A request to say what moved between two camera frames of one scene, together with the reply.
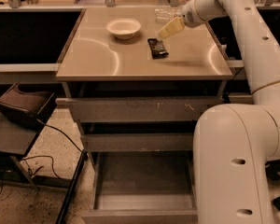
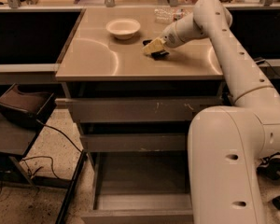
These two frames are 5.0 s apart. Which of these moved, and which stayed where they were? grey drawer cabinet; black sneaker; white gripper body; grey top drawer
Moved: white gripper body
Stayed: grey drawer cabinet; grey top drawer; black sneaker
